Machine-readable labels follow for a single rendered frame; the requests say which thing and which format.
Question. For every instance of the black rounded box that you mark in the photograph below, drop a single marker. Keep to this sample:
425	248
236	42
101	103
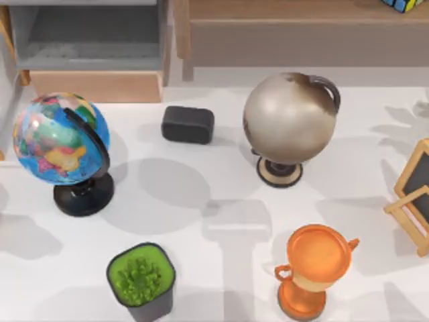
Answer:
187	124

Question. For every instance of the beige globe on dark stand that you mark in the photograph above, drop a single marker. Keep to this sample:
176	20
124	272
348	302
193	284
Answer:
288	117

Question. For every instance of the green plant in grey pot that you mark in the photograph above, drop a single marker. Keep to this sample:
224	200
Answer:
140	275

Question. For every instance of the orange trophy cup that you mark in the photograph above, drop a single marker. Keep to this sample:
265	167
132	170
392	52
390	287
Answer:
315	258

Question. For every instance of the pale wooden drawer front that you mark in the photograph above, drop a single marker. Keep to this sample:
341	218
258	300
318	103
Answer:
94	85

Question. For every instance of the wooden open shelf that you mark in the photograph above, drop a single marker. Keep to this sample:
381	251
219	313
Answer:
301	33

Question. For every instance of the blue globe on black stand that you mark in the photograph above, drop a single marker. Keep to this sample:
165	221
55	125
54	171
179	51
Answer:
57	137

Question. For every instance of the pulled-out drawer with grey inside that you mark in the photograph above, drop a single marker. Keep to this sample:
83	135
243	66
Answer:
87	37

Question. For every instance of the framed blackboard on wooden easel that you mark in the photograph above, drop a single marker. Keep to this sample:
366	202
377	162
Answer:
414	188

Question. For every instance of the coloured puzzle cube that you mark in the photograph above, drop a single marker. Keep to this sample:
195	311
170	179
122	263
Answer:
400	4

